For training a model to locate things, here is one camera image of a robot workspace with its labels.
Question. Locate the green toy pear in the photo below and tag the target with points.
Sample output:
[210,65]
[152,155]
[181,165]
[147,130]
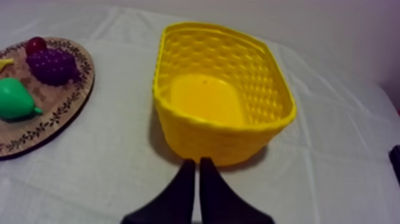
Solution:
[14,99]

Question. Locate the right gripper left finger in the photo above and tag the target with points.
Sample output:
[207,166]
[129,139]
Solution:
[175,201]

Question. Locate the yellow plastic basket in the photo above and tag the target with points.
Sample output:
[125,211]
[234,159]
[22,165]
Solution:
[223,94]

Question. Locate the small red fruit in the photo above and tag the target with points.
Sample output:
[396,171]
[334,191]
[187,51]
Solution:
[35,44]

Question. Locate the yellow toy banana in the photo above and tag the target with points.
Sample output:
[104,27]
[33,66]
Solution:
[5,63]

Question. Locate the purple toy grapes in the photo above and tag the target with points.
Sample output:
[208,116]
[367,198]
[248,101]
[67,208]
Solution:
[51,66]

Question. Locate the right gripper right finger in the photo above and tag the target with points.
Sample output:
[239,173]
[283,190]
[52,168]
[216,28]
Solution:
[220,200]

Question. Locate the round wooden board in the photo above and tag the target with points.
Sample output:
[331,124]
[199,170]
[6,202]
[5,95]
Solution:
[59,103]

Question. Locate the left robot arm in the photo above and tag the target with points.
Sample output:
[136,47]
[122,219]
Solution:
[395,161]

